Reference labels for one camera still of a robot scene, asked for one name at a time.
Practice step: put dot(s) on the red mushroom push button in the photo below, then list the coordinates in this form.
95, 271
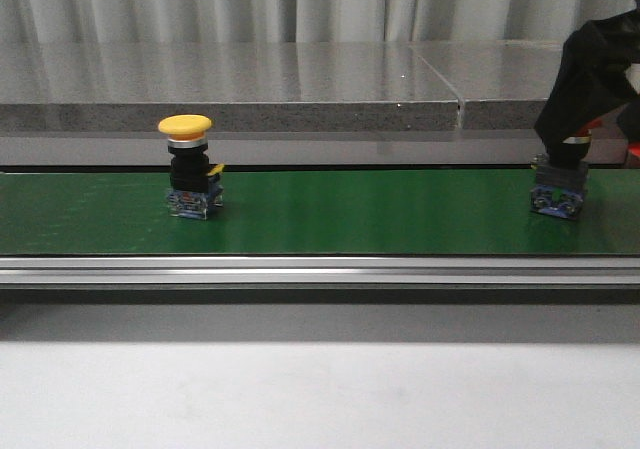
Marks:
560, 177

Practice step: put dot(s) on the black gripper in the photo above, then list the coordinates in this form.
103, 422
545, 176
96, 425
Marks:
591, 82

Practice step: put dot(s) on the aluminium conveyor frame rail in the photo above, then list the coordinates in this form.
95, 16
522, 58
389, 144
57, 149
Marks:
309, 270

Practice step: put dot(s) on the grey granite slab left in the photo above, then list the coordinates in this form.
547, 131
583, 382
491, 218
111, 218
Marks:
242, 87

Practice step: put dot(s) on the green conveyor belt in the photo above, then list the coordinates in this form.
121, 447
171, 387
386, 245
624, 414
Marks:
424, 211

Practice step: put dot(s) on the grey granite slab right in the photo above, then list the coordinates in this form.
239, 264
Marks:
501, 85

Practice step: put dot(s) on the red plastic tray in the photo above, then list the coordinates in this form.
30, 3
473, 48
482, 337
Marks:
633, 156

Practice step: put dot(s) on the grey curtain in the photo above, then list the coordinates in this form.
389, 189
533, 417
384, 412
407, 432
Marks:
166, 21

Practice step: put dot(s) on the yellow mushroom push button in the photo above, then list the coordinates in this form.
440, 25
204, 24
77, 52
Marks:
196, 189

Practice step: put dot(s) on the grey granite slab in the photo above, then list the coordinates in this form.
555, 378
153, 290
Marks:
242, 87
501, 85

